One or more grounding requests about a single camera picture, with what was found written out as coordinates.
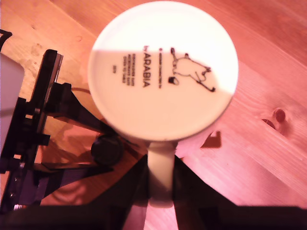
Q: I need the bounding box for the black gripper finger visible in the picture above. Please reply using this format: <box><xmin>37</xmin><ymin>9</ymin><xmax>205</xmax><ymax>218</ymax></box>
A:
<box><xmin>173</xmin><ymin>155</ymin><xmax>240</xmax><ymax>230</ymax></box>
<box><xmin>33</xmin><ymin>162</ymin><xmax>113</xmax><ymax>207</ymax></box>
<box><xmin>83</xmin><ymin>155</ymin><xmax>149</xmax><ymax>230</ymax></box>
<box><xmin>47</xmin><ymin>82</ymin><xmax>118</xmax><ymax>138</ymax></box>

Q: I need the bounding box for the small black coffee capsule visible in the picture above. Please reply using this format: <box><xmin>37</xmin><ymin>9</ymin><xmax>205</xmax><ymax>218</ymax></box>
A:
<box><xmin>90</xmin><ymin>134</ymin><xmax>123</xmax><ymax>166</ymax></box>

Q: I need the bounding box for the white mug with dark print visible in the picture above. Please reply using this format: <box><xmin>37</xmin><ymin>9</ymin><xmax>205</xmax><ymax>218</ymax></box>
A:
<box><xmin>87</xmin><ymin>0</ymin><xmax>239</xmax><ymax>209</ymax></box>

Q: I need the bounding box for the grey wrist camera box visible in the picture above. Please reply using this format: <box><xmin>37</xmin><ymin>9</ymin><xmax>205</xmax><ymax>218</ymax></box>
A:
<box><xmin>0</xmin><ymin>30</ymin><xmax>24</xmax><ymax>118</ymax></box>

